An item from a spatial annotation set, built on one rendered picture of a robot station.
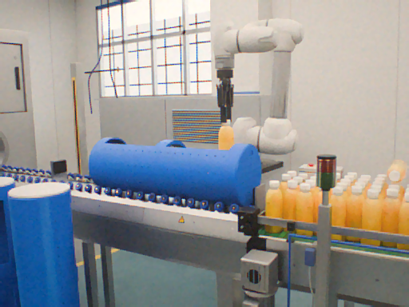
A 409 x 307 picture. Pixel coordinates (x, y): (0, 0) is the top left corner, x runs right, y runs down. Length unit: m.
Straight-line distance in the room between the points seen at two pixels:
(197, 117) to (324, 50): 1.61
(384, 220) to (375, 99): 2.82
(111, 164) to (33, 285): 0.67
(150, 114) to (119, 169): 2.15
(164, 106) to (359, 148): 2.06
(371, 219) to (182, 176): 0.82
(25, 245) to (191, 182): 0.80
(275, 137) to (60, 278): 1.33
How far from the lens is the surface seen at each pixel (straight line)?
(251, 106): 3.36
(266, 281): 1.49
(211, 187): 1.73
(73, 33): 7.38
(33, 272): 2.00
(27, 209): 1.90
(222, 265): 1.88
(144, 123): 4.21
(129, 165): 1.98
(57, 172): 2.57
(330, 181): 1.27
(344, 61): 4.37
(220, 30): 1.77
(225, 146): 1.77
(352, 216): 1.55
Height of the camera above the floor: 1.45
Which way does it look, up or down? 8 degrees down
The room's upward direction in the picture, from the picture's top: 1 degrees counter-clockwise
